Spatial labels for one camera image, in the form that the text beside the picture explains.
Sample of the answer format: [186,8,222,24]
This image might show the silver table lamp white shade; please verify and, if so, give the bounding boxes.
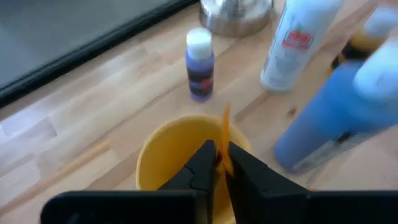
[198,0,275,37]

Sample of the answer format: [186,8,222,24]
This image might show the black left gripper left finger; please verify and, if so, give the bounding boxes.
[160,139,217,224]

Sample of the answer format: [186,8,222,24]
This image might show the yellow-orange plastic cup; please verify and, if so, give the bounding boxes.
[136,114,252,224]

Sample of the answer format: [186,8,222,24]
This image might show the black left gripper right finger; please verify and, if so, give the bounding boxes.
[226,142,308,224]

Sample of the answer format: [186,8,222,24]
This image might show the large white paint bottle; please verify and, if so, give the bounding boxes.
[259,0,345,93]

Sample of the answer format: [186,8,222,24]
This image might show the small purple paint bottle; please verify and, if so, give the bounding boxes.
[185,27,215,103]

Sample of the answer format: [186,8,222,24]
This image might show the small ochre paint bottle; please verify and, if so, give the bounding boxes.
[329,6,398,71]

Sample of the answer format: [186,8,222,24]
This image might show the large blue-violet paint bottle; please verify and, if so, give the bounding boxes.
[273,40,398,174]

